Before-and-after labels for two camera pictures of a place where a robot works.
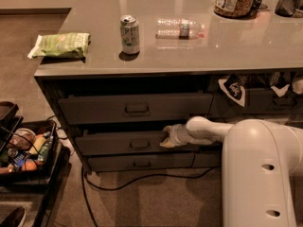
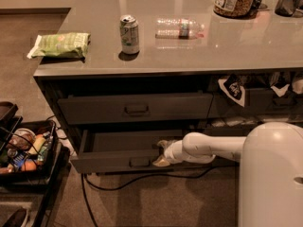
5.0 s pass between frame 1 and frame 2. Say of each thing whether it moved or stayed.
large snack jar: stayed
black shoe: stayed
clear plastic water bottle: stayed
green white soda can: stayed
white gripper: moved
